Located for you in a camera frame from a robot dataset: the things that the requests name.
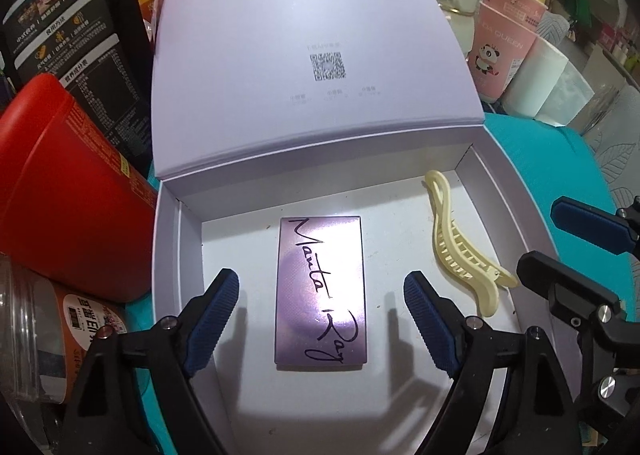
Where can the red canister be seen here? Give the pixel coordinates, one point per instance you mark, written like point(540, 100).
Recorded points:
point(60, 185)

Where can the cream hair claw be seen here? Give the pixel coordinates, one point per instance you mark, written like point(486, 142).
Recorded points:
point(452, 245)

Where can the clear jar orange label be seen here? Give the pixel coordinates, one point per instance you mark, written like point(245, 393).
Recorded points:
point(85, 325)

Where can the teal padded mat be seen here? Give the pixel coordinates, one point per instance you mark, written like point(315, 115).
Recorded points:
point(540, 160)

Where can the white paper roll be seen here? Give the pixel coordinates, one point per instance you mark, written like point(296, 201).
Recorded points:
point(535, 80)

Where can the lilac gift box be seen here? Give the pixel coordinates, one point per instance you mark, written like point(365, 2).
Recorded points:
point(320, 135)

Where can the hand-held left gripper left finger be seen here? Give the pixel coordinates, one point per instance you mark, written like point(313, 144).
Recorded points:
point(215, 322)

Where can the pink panda paper cup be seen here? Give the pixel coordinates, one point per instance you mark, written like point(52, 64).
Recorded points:
point(500, 55)

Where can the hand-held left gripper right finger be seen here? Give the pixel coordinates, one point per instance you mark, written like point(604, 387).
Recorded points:
point(430, 325)

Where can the black printed bag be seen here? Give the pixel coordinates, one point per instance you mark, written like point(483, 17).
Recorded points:
point(90, 60)

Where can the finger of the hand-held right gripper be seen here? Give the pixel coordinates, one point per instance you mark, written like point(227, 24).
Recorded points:
point(565, 280)
point(590, 225)

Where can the purple signed makeup palette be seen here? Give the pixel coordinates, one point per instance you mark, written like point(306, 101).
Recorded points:
point(300, 295)

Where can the grey leaf-pattern chair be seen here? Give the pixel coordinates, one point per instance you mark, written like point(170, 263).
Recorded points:
point(557, 27)
point(620, 155)

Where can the green bag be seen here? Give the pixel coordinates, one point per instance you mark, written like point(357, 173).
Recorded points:
point(577, 0)

